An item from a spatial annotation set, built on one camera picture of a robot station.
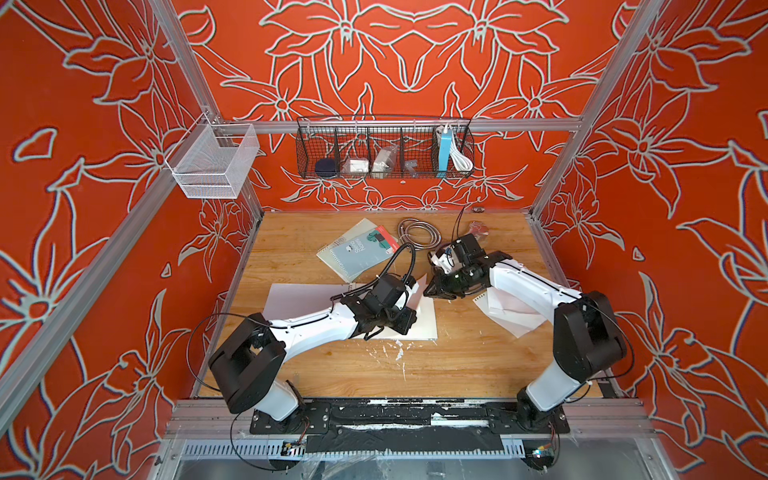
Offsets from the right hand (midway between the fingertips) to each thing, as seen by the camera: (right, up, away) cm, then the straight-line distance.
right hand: (421, 293), depth 84 cm
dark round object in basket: (-30, +40, +13) cm, 51 cm away
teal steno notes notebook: (-17, +11, +23) cm, 31 cm away
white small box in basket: (-19, +37, +1) cm, 42 cm away
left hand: (-2, -6, -2) cm, 7 cm away
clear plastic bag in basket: (-11, +40, +6) cm, 42 cm away
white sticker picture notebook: (-43, -6, +16) cm, 46 cm away
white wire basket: (-66, +41, +10) cm, 78 cm away
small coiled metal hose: (-1, +21, +30) cm, 37 cm away
